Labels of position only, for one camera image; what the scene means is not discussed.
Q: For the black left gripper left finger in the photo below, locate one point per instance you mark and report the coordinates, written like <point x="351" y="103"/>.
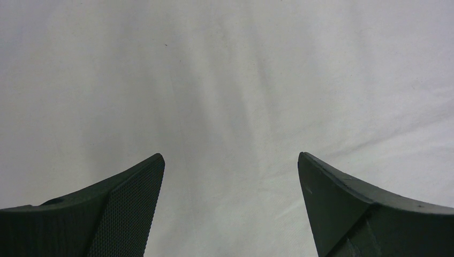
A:
<point x="110" y="218"/>

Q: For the beige wrapping cloth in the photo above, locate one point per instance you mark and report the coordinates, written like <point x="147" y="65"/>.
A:
<point x="230" y="93"/>

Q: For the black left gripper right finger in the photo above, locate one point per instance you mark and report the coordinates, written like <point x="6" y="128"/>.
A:
<point x="350" y="217"/>

